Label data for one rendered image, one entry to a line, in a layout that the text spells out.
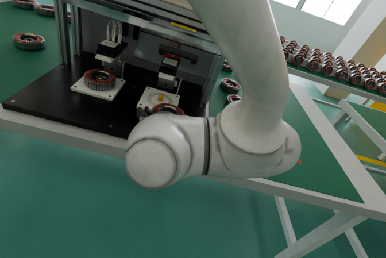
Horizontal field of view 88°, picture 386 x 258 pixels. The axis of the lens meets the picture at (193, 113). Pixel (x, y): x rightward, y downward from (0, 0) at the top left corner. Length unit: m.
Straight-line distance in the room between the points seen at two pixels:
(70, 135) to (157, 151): 0.48
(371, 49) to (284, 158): 4.18
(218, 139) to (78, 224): 1.16
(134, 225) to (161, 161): 1.11
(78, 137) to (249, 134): 0.54
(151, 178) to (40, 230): 1.15
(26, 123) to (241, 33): 0.70
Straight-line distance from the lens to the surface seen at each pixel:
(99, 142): 0.69
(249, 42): 0.19
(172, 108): 0.70
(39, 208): 1.46
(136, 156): 0.28
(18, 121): 0.79
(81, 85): 0.87
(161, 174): 0.28
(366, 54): 4.48
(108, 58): 0.85
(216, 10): 0.17
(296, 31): 7.84
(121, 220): 1.37
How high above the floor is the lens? 1.26
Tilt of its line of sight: 36 degrees down
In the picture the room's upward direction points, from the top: 20 degrees clockwise
